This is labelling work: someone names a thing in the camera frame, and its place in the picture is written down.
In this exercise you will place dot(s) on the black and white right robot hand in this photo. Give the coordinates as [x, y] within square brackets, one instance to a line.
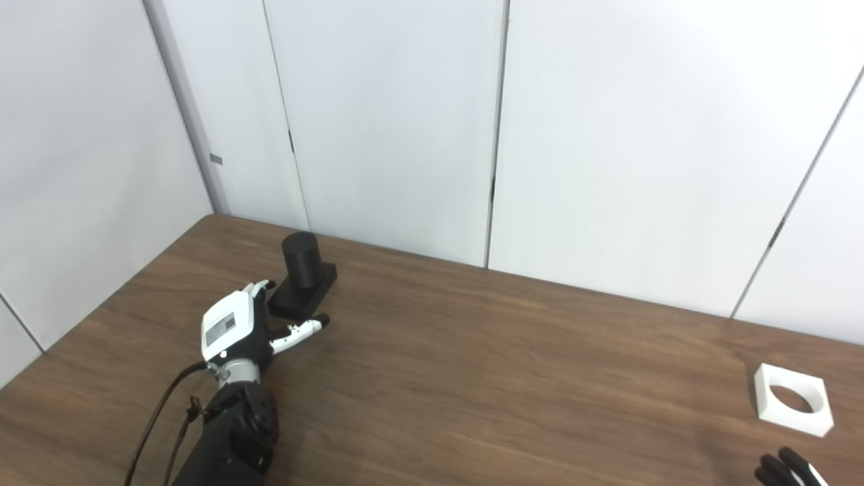
[783, 472]

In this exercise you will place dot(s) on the grey wall corner strip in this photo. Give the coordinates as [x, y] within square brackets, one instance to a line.
[192, 115]

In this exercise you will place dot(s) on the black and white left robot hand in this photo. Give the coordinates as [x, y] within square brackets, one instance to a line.
[226, 327]

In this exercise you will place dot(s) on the white square piece with hole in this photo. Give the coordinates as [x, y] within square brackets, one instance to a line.
[769, 398]

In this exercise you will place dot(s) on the black cylindrical peg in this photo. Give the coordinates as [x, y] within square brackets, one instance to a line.
[302, 266]

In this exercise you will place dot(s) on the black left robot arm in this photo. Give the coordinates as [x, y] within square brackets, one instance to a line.
[233, 432]

